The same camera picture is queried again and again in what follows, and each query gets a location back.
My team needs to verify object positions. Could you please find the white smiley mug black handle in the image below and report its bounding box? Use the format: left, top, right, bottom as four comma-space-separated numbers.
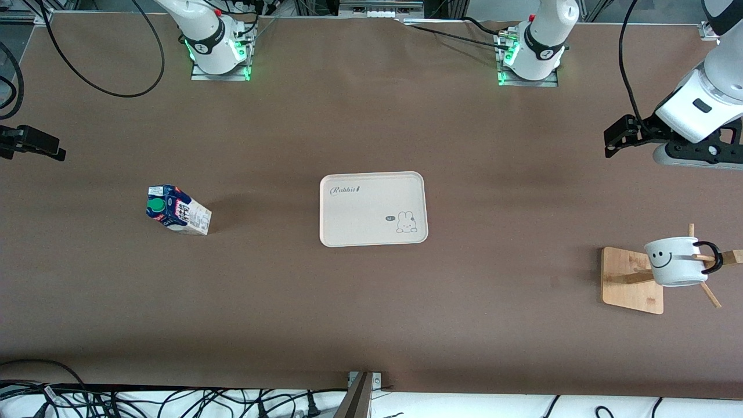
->
644, 237, 724, 287

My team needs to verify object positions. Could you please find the blue white milk carton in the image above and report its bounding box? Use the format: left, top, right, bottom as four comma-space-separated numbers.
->
146, 185, 212, 236

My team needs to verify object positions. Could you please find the wooden cup rack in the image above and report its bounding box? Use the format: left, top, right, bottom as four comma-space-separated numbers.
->
601, 224, 743, 315

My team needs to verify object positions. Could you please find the cream tray with rabbit print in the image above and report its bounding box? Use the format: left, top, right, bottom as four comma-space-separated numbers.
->
319, 171, 429, 248

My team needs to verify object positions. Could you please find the grey power strip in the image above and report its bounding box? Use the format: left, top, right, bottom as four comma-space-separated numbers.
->
340, 0, 424, 18

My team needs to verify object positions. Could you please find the brown wooden beam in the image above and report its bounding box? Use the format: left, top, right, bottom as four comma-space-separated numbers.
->
334, 372, 375, 418

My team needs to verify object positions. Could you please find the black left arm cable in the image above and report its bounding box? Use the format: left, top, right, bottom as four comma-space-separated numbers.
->
619, 0, 648, 126

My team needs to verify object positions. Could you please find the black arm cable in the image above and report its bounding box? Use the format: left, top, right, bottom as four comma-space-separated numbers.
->
619, 0, 648, 126
0, 0, 167, 120

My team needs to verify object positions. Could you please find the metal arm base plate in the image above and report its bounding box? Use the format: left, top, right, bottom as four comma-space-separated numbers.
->
190, 35, 254, 82
495, 29, 560, 88

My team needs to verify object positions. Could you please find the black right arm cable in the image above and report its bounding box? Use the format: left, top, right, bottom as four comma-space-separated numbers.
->
0, 0, 167, 120

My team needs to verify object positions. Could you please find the black cable on table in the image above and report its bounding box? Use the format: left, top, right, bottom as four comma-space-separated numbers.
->
405, 16, 513, 51

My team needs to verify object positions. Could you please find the black looped cable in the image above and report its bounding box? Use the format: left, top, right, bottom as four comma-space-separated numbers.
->
0, 359, 88, 391

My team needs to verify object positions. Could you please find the grey tagged cable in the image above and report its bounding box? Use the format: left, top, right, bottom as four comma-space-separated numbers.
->
35, 385, 64, 418

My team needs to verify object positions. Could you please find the small metal bracket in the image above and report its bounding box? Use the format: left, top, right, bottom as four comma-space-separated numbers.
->
348, 372, 382, 391

